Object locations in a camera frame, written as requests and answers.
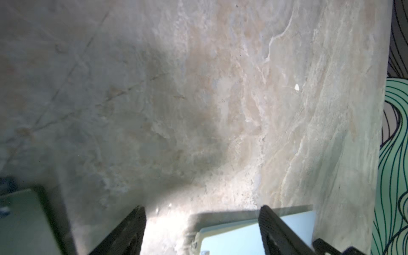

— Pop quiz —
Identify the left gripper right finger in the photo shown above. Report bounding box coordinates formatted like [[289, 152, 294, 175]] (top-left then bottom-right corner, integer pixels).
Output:
[[258, 205, 314, 255]]

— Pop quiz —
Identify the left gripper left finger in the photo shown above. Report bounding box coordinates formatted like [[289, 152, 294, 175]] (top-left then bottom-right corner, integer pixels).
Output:
[[90, 206, 147, 255]]

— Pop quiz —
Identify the dark green spiral notebook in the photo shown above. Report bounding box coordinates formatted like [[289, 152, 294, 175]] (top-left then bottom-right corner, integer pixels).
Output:
[[1, 189, 62, 255]]

